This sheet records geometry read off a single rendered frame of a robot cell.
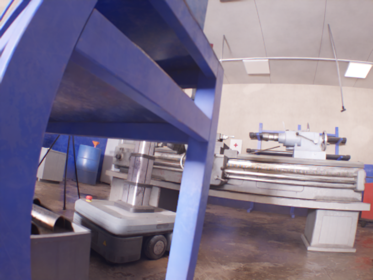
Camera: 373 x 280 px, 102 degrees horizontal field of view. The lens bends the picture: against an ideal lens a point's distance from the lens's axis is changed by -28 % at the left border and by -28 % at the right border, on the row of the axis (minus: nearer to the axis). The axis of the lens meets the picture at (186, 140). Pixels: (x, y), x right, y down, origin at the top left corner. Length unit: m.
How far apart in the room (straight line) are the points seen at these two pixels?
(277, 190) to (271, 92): 4.15
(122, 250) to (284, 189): 1.51
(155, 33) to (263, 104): 5.31
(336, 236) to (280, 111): 4.13
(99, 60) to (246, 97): 5.74
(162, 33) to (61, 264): 0.71
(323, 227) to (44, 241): 2.00
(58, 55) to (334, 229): 2.13
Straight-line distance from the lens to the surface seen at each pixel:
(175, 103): 0.38
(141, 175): 1.32
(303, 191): 2.08
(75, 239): 0.68
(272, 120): 5.60
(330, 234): 2.12
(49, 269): 0.67
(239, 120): 5.70
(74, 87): 0.54
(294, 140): 2.29
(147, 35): 0.59
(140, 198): 1.34
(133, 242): 1.12
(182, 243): 0.57
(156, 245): 1.26
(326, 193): 2.12
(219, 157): 2.00
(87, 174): 5.09
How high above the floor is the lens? 0.50
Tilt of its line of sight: 11 degrees up
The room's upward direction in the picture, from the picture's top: 9 degrees clockwise
